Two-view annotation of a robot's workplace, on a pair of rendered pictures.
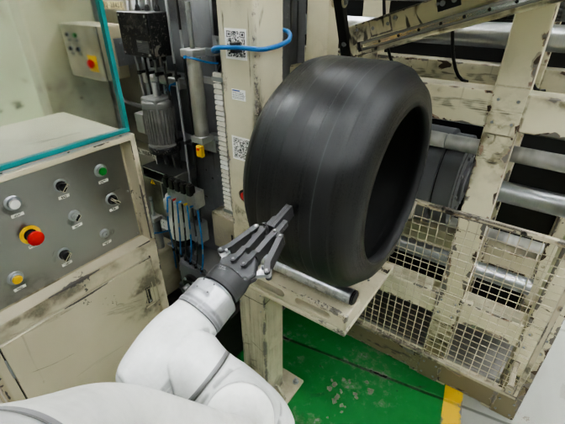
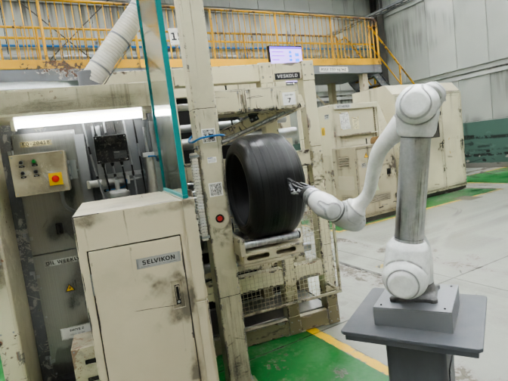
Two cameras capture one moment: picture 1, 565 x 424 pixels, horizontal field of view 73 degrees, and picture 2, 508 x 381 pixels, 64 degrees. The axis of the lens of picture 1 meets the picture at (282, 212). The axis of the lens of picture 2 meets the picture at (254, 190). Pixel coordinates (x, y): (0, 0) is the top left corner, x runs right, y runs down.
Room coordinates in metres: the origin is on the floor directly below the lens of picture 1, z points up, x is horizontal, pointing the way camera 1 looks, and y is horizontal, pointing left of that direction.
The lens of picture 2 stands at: (-0.37, 1.79, 1.41)
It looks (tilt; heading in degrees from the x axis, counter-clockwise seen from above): 6 degrees down; 306
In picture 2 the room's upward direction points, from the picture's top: 7 degrees counter-clockwise
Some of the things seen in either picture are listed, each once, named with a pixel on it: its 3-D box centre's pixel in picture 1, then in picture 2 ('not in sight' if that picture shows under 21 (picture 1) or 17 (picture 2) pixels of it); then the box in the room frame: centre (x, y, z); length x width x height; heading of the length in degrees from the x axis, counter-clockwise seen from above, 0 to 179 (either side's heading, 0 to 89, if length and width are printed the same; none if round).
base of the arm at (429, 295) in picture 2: not in sight; (415, 286); (0.10, 0.07, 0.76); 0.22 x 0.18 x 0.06; 98
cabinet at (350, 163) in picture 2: not in sight; (366, 181); (2.10, -4.94, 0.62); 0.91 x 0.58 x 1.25; 64
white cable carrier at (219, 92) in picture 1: (229, 149); (199, 196); (1.16, 0.17, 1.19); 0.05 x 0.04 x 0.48; 145
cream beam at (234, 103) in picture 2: not in sight; (248, 103); (1.17, -0.41, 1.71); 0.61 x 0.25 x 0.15; 55
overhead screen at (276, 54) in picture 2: not in sight; (286, 64); (2.72, -3.75, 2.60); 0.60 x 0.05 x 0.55; 64
